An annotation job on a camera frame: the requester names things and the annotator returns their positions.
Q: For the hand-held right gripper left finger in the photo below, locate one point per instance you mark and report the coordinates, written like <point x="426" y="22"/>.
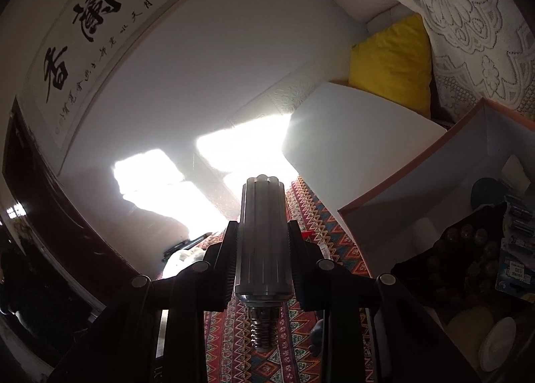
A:
<point x="228" y="266"/>

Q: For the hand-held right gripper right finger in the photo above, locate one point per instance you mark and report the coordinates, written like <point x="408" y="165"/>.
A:
<point x="299" y="270"/>

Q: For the metal finned light bulb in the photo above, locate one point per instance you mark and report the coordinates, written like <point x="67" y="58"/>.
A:
<point x="261" y="241"/>

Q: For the orange cardboard box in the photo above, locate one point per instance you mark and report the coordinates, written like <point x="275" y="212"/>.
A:
<point x="397" y="207"/>

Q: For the blue battery blister pack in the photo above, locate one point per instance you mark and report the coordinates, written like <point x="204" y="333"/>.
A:
<point x="516" y="249"/>

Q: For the desktop with patterned red cloth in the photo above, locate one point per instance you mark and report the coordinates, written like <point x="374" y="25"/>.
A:
<point x="313" y="215"/>

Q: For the white plush dog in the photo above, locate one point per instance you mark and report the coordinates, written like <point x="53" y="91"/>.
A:
<point x="184" y="264"/>

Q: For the black bar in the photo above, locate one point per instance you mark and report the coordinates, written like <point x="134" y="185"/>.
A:
<point x="184" y="246"/>

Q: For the white box lid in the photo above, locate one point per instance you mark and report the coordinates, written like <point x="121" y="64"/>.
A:
<point x="355" y="136"/>

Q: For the dark wooden door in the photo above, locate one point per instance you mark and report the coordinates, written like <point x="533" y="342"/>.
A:
<point x="41" y="220"/>

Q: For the white round disc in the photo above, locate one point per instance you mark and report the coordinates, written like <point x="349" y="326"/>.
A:
<point x="499" y="343"/>

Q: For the yellow pillow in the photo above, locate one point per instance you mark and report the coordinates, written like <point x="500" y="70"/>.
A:
<point x="393" y="65"/>

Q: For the framed calligraphy scroll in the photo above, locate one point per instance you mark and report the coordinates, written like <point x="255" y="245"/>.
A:
<point x="104" y="31"/>

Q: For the white lace pillow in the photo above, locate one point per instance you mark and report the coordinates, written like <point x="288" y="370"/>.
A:
<point x="459" y="11"/>

